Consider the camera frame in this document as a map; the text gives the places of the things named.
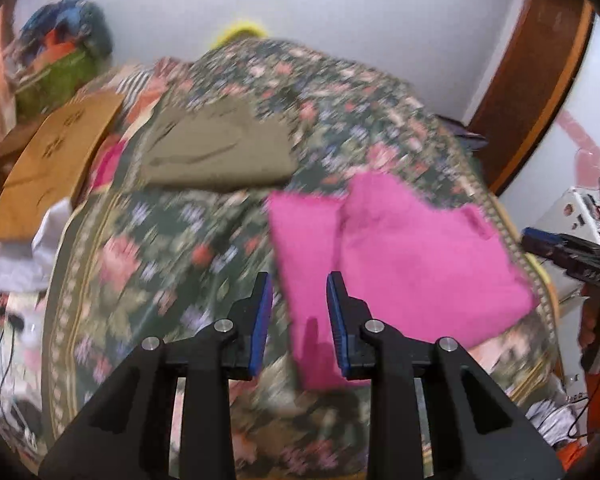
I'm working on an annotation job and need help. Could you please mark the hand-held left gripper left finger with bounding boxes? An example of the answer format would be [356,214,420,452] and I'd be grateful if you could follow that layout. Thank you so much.
[39,271,273,480]

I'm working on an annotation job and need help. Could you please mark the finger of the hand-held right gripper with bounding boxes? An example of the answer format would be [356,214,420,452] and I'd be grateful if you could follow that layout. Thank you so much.
[521,227,600,267]

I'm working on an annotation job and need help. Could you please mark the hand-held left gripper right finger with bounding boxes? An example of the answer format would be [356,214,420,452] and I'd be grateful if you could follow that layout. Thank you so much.
[326,270,565,480]

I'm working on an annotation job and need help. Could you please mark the pink pants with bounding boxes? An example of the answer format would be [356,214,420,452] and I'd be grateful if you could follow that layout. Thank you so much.
[266,172,538,393]

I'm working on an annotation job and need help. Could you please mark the olive green pants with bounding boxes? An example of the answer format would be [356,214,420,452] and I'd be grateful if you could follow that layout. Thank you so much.
[139,100,300,193]

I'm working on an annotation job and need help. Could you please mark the person's right hand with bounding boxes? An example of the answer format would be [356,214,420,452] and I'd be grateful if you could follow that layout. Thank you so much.
[580,302,600,356]

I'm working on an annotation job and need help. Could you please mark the white box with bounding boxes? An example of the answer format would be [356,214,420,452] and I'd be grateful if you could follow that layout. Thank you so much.
[532,187,600,303]

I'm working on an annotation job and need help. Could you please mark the floral bedspread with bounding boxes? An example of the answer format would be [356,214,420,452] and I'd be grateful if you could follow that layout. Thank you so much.
[40,37,561,480]

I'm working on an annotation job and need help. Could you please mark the grey backpack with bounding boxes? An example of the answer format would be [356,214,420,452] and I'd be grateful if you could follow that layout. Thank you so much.
[437,115,487,152]

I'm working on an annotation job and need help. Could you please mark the white cloth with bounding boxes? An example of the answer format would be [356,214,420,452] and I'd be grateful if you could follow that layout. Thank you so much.
[0,197,72,295]

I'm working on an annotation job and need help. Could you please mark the bamboo lap table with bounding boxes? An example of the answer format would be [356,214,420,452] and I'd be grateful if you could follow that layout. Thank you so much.
[0,91,126,242]

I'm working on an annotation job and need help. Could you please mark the striped blanket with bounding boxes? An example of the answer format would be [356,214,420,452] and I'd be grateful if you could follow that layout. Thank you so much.
[80,57,191,128]

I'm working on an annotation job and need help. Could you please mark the yellow foam arch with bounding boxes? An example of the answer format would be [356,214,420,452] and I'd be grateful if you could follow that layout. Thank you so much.
[214,20,268,47]

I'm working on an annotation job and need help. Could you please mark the green bag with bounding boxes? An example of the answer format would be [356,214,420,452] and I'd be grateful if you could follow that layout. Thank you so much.
[15,47,98,117]

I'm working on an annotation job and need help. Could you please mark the pile of clothes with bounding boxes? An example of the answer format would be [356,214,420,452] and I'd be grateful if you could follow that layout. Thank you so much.
[17,0,115,68]

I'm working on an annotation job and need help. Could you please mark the black cable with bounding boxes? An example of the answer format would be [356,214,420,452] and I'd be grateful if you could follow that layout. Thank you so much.
[0,305,41,441]

